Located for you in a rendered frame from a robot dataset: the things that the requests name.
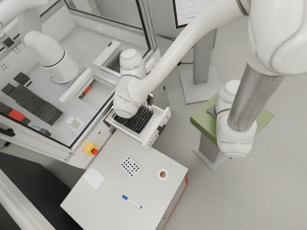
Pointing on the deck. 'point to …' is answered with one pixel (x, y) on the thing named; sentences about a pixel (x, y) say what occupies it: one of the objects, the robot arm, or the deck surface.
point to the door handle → (7, 132)
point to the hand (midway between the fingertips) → (148, 104)
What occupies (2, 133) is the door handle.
